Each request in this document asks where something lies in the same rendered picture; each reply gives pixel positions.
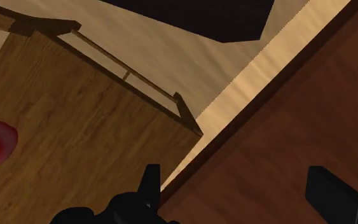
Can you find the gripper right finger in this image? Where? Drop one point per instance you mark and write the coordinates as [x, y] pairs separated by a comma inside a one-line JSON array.
[[330, 195]]

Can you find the reddish brown wooden table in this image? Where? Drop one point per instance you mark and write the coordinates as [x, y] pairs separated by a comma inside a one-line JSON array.
[[290, 139]]

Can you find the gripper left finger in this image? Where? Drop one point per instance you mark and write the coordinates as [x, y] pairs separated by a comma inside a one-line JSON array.
[[149, 186]]

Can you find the light brown wooden table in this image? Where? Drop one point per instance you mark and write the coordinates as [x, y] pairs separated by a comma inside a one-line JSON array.
[[88, 139]]

